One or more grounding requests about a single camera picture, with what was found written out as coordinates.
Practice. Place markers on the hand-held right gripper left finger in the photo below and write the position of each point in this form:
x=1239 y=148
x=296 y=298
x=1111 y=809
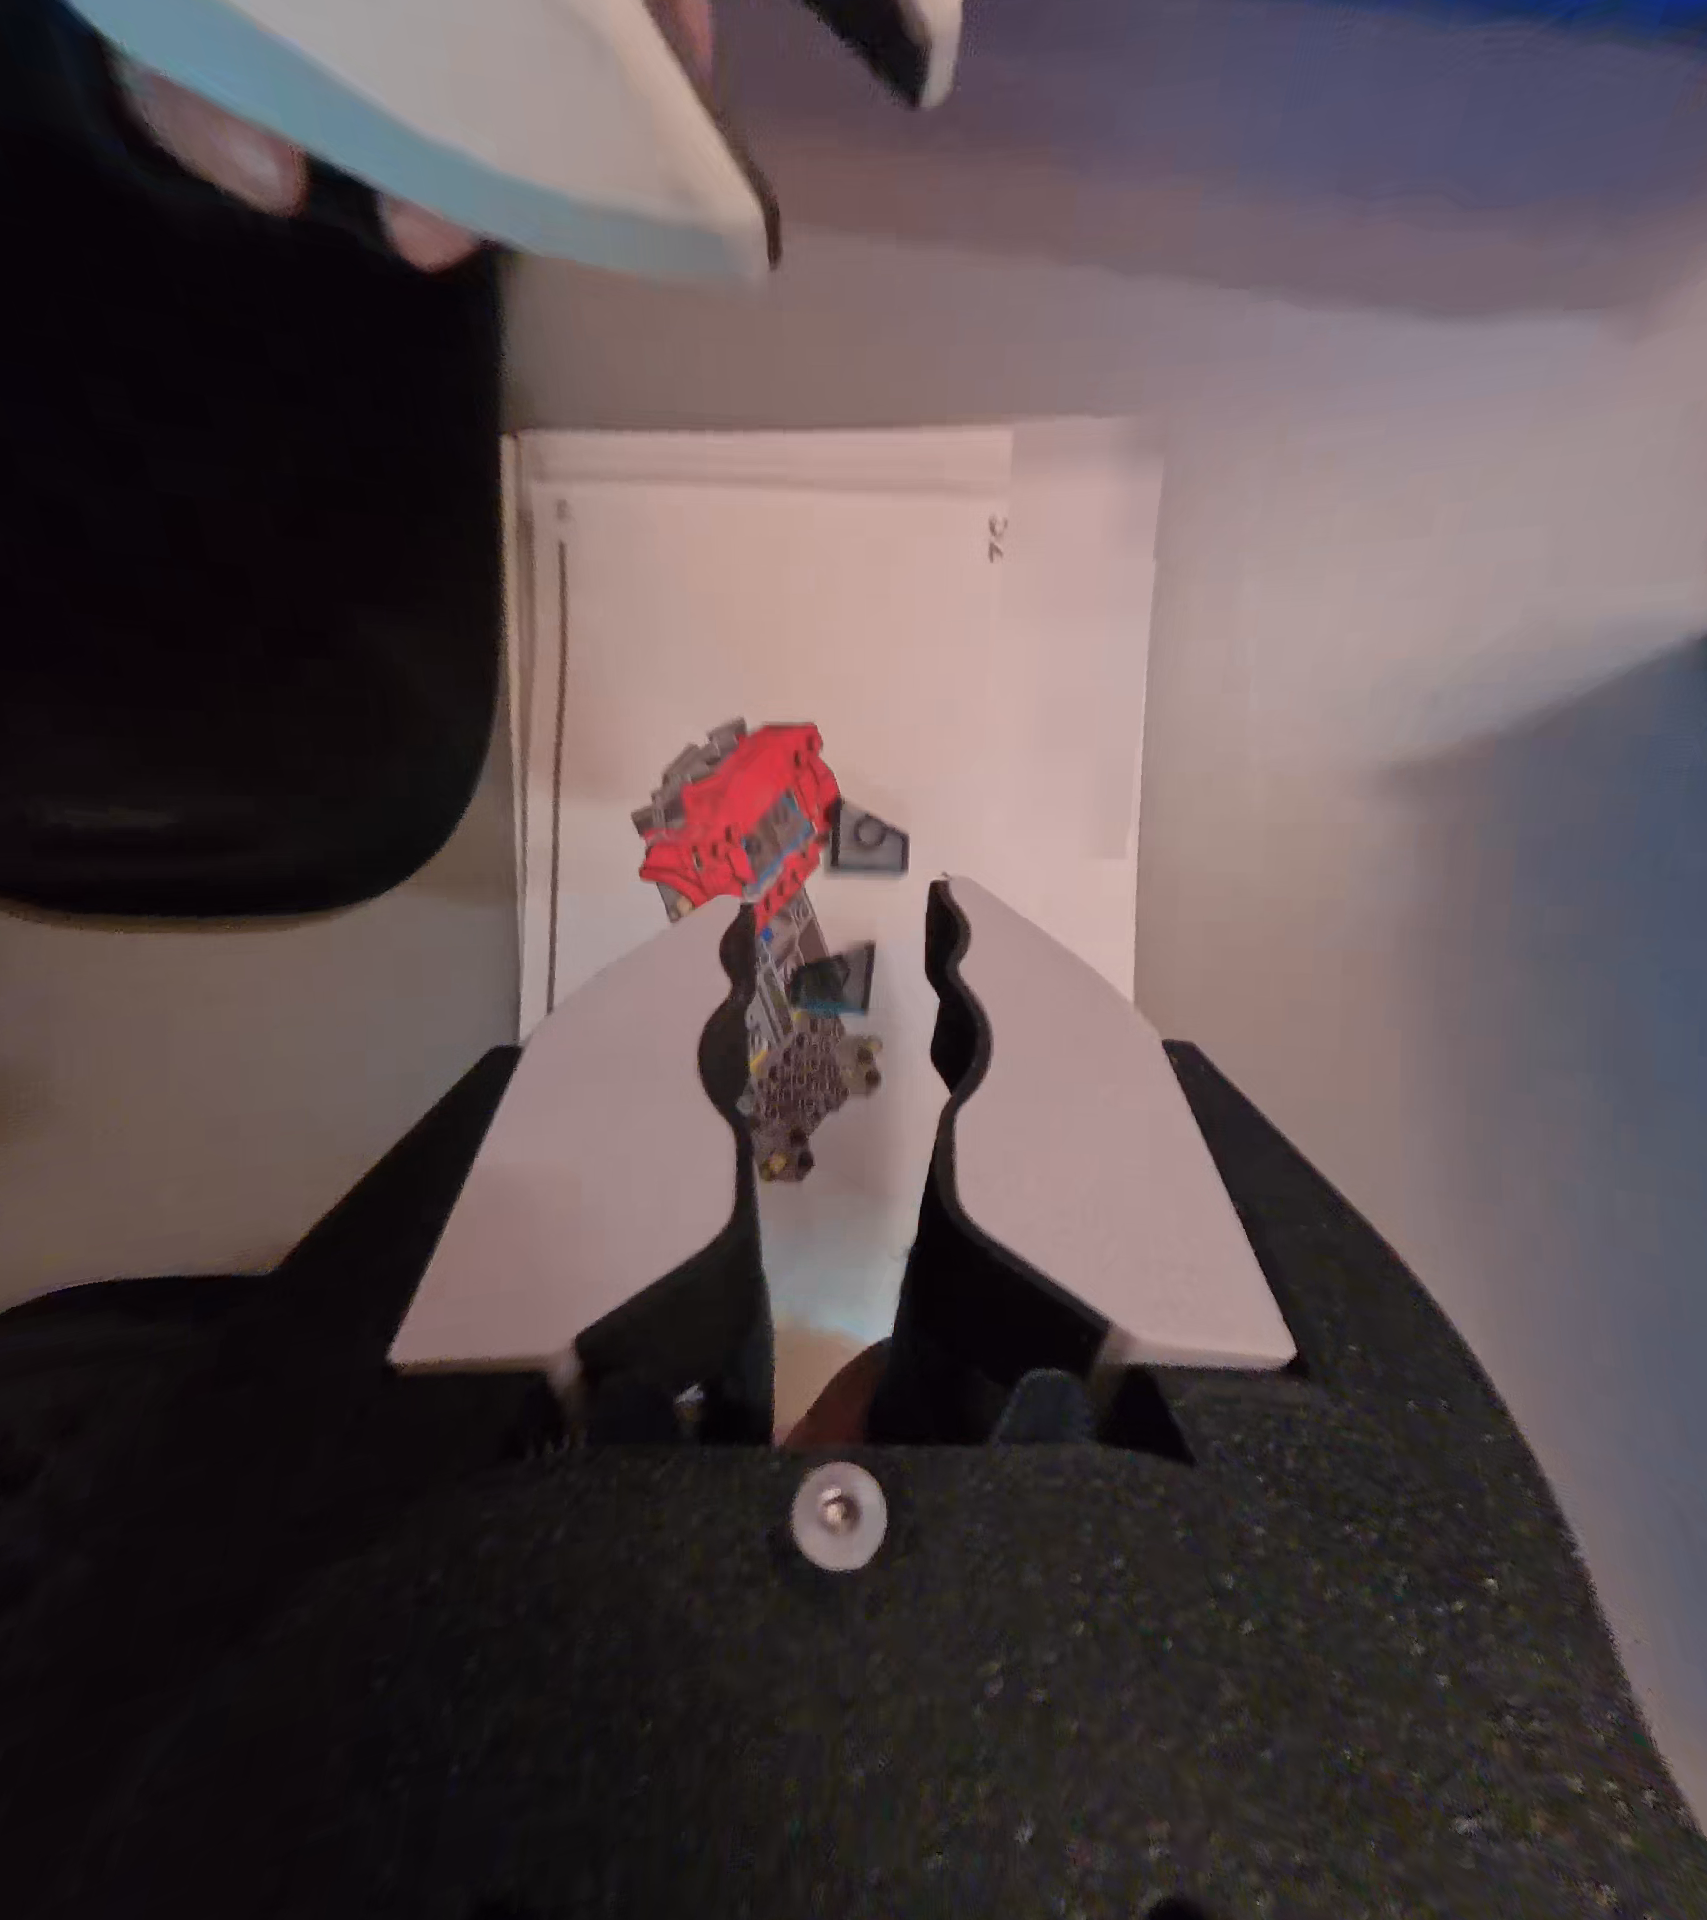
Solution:
x=598 y=1170

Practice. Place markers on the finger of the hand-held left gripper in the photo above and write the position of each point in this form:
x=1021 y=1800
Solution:
x=492 y=104
x=897 y=38

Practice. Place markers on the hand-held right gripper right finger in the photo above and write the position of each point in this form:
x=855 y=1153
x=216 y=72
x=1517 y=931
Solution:
x=1093 y=1170

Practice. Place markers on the red and grey lego model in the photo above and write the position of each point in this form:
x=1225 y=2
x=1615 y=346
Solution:
x=733 y=819

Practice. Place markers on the dark grey lego wedge piece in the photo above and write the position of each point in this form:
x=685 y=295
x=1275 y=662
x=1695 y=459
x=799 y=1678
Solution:
x=837 y=979
x=867 y=841

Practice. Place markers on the person's left hand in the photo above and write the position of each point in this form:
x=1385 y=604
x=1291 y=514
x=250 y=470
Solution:
x=230 y=158

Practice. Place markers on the white instruction sheet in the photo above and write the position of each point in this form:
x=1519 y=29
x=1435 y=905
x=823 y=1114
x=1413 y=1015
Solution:
x=793 y=630

